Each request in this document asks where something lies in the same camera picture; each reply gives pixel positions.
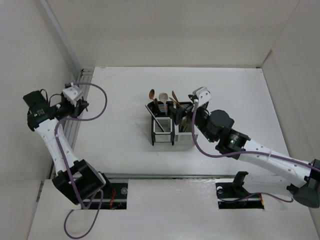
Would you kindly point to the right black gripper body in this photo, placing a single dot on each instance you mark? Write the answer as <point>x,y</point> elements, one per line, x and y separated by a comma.
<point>202,118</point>

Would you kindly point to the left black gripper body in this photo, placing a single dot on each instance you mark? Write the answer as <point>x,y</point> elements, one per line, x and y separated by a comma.
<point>67,109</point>

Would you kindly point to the beige plastic spoon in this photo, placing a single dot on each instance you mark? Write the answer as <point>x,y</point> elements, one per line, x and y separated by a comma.
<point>164,98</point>

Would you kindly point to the copper round spoon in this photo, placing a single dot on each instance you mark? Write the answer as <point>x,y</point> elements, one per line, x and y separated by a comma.
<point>152,96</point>

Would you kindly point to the black round spoon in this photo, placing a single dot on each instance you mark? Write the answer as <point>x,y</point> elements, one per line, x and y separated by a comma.
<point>151,105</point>

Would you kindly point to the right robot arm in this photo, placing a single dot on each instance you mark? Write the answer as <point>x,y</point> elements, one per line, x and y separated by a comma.
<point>297,179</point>

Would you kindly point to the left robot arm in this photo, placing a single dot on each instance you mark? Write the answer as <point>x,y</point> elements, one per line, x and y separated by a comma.
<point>76,179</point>

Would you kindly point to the black utensil container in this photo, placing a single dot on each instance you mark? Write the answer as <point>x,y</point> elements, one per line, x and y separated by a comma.
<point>165,119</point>

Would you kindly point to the white utensil container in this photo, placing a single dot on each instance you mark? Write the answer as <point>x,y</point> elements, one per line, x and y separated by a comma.
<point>183,137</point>

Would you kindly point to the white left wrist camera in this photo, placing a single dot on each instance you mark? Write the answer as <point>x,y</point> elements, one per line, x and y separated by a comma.
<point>72,93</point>

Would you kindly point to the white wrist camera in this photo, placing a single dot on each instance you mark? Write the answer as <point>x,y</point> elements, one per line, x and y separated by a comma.
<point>72,93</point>
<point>201,96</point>

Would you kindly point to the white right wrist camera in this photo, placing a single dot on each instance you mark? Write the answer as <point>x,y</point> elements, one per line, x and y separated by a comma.
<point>201,96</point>

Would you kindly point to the aluminium frame rail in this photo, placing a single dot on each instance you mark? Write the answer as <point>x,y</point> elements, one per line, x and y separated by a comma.
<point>60,39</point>

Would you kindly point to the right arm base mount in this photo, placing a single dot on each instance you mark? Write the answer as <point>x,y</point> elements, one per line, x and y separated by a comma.
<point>232,195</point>

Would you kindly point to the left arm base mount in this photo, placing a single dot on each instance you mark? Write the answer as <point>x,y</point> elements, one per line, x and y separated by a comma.
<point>115,195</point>

